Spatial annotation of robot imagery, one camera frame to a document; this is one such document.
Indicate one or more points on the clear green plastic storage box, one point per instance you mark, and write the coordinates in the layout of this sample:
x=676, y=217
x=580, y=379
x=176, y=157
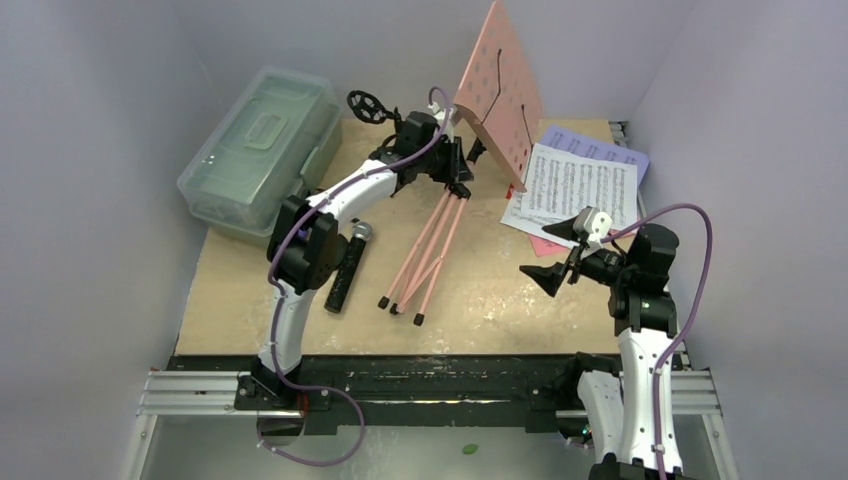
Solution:
x=277, y=140

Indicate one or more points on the lavender sheet music page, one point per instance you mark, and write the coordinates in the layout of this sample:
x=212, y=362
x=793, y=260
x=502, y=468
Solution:
x=570, y=141

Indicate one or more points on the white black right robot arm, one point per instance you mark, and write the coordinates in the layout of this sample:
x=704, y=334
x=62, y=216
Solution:
x=628, y=402

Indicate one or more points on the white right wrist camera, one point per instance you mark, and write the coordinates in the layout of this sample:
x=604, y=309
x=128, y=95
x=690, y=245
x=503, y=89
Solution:
x=590, y=227

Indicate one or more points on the black silver condenser microphone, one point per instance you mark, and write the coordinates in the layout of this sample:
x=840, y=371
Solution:
x=362, y=232

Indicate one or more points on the black tripod mic stand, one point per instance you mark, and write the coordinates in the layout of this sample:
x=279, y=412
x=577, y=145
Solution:
x=369, y=109

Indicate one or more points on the white sheet music page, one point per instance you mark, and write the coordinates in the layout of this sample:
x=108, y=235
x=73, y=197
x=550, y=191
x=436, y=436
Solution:
x=560, y=184
x=529, y=223

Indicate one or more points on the pink music stand tripod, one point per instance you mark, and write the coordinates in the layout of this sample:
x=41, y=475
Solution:
x=499, y=99

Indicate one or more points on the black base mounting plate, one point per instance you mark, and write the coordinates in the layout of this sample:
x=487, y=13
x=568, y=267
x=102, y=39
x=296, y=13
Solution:
x=329, y=391

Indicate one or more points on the aluminium front frame rail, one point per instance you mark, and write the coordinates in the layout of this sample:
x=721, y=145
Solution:
x=216, y=393

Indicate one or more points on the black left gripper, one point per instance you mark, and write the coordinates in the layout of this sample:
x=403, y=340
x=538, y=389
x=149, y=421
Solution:
x=457, y=170

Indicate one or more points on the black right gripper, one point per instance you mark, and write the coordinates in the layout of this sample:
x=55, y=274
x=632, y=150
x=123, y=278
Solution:
x=573, y=256

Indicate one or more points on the pink sheet music page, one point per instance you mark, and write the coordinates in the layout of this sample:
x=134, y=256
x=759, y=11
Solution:
x=544, y=244

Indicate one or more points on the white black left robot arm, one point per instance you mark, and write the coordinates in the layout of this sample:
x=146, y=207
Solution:
x=307, y=247

